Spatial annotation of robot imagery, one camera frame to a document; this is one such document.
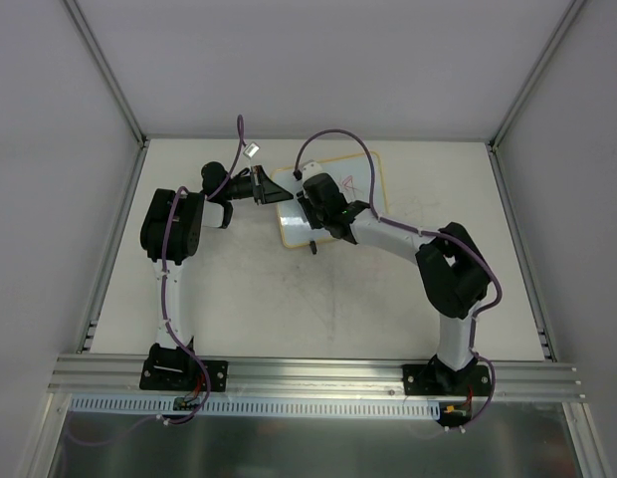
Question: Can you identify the white slotted cable duct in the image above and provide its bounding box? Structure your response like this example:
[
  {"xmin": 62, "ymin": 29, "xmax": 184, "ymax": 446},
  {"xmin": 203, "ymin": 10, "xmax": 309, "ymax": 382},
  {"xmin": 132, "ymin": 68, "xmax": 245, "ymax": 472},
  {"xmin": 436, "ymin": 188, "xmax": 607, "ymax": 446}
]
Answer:
[{"xmin": 69, "ymin": 394, "xmax": 441, "ymax": 421}]

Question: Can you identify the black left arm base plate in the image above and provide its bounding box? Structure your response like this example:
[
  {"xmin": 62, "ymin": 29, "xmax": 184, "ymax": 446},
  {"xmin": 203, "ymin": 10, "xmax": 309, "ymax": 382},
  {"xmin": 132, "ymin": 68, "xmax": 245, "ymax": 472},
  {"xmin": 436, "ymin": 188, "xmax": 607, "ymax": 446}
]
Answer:
[{"xmin": 139, "ymin": 344, "xmax": 229, "ymax": 392}]

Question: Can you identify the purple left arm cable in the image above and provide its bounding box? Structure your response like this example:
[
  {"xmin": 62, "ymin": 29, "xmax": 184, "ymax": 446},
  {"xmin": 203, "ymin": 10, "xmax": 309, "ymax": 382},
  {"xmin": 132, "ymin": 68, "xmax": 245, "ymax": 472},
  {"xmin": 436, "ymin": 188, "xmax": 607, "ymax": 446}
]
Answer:
[{"xmin": 64, "ymin": 114, "xmax": 248, "ymax": 446}]

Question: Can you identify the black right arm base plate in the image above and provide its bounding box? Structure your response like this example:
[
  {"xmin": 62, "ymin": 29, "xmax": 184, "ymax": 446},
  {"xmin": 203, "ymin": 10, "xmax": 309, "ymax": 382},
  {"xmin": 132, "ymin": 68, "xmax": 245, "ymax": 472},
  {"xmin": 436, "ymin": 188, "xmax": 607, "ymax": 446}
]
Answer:
[{"xmin": 401, "ymin": 360, "xmax": 493, "ymax": 397}]

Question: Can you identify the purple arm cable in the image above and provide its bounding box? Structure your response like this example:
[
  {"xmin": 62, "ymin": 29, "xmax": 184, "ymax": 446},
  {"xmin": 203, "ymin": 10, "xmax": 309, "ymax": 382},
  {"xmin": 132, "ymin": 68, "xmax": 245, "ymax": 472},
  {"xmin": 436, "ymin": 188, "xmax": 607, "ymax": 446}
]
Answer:
[
  {"xmin": 292, "ymin": 128, "xmax": 505, "ymax": 432},
  {"xmin": 64, "ymin": 114, "xmax": 248, "ymax": 446}
]

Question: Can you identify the grey left wall post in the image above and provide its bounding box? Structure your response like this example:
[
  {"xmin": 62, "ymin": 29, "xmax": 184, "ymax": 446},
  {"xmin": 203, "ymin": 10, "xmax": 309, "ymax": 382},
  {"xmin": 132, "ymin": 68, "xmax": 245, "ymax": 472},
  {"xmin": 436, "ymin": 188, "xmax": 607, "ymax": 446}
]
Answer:
[{"xmin": 60, "ymin": 0, "xmax": 146, "ymax": 147}]

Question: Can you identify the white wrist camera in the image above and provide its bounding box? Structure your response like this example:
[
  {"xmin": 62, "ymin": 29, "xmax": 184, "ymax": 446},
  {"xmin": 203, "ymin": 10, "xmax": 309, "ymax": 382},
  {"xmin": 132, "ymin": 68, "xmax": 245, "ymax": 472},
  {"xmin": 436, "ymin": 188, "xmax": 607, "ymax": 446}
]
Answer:
[
  {"xmin": 243, "ymin": 142, "xmax": 260, "ymax": 158},
  {"xmin": 300, "ymin": 161, "xmax": 323, "ymax": 181}
]

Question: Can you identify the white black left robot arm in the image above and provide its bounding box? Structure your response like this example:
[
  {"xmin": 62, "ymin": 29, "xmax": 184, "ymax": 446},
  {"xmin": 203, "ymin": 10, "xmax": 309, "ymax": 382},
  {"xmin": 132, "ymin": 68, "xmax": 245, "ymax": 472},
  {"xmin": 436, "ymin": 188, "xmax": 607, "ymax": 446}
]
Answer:
[{"xmin": 139, "ymin": 161, "xmax": 293, "ymax": 388}]

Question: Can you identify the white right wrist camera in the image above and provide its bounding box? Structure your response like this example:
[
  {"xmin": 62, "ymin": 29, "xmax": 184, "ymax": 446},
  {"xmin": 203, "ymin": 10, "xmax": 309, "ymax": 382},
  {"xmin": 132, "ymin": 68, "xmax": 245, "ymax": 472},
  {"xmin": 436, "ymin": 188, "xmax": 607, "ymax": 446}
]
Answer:
[{"xmin": 300, "ymin": 161, "xmax": 323, "ymax": 181}]

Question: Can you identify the grey corner wall post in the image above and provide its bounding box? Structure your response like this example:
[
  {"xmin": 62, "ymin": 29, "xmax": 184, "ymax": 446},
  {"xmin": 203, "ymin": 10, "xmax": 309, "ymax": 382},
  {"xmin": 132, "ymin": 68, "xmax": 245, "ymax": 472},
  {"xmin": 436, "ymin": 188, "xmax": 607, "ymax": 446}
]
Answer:
[{"xmin": 489, "ymin": 0, "xmax": 587, "ymax": 151}]

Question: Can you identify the yellow framed whiteboard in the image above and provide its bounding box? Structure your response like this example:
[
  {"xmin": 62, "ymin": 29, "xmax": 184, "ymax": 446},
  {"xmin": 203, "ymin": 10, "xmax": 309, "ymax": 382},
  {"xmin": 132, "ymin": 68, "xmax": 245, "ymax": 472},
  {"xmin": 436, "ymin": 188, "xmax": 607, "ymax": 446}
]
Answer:
[{"xmin": 272, "ymin": 151, "xmax": 388, "ymax": 249}]

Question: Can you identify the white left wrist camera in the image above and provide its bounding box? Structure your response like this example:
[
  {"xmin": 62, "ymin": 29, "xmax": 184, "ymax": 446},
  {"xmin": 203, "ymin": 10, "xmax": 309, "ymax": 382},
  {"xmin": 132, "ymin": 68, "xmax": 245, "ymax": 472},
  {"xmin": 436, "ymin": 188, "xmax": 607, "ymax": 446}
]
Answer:
[{"xmin": 243, "ymin": 142, "xmax": 260, "ymax": 158}]

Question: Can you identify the aluminium front rail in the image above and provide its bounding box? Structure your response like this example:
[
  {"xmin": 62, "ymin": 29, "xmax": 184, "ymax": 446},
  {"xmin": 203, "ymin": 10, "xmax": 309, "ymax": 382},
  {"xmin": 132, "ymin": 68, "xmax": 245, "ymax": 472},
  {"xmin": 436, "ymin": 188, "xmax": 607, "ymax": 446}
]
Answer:
[{"xmin": 47, "ymin": 354, "xmax": 587, "ymax": 402}]

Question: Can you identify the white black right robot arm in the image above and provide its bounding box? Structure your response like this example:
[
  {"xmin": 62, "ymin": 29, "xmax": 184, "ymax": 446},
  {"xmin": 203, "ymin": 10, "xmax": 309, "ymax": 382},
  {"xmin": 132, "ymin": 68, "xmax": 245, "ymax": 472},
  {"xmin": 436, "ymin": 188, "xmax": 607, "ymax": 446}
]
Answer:
[{"xmin": 294, "ymin": 172, "xmax": 491, "ymax": 395}]

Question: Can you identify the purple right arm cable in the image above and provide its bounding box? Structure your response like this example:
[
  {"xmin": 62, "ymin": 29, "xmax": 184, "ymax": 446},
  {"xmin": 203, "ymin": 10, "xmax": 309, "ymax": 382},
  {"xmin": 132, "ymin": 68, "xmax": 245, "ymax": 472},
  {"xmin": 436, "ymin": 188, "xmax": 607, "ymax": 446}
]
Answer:
[{"xmin": 292, "ymin": 128, "xmax": 505, "ymax": 432}]

